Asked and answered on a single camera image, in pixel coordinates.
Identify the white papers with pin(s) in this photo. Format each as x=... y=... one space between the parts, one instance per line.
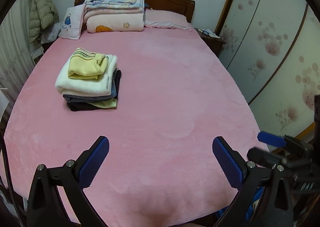
x=210 y=33

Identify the wooden headboard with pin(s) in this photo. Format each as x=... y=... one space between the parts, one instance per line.
x=170 y=1

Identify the pink pillow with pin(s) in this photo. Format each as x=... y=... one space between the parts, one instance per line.
x=165 y=18

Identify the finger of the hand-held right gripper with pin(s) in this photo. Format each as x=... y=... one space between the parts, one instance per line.
x=270 y=138
x=262 y=156

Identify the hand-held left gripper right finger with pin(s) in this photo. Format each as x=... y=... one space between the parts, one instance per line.
x=227 y=164

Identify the white patterned cloth cover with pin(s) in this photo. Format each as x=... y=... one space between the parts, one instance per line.
x=3 y=101

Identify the white printed pillow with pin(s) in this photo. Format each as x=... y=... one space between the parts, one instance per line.
x=71 y=21

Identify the grey folded jeans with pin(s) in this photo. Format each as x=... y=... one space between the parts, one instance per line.
x=82 y=98

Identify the light green folded garment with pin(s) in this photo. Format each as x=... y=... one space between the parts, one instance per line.
x=107 y=103

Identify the light grey cloth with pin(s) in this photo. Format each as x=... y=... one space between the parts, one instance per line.
x=50 y=34

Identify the white curtain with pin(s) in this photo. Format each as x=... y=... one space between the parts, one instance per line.
x=12 y=49

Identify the white chair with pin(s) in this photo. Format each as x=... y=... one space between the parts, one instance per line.
x=36 y=53

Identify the yellow knit sweater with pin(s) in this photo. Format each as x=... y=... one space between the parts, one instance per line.
x=85 y=66

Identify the beige puffer jacket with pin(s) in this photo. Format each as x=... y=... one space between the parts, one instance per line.
x=41 y=9

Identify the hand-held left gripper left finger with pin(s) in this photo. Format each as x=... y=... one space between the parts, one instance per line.
x=93 y=162

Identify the floral wardrobe door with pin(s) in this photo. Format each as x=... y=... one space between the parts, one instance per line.
x=295 y=91
x=262 y=16

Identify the pink folded quilt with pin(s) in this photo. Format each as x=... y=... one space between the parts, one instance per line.
x=112 y=21

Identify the white fluffy folded garment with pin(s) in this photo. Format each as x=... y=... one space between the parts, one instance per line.
x=82 y=86

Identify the pink bed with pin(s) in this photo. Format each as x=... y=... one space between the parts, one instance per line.
x=162 y=91

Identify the black folded garment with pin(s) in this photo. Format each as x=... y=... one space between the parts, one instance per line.
x=80 y=106

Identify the dark wooden nightstand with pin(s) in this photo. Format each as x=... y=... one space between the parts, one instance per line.
x=212 y=44

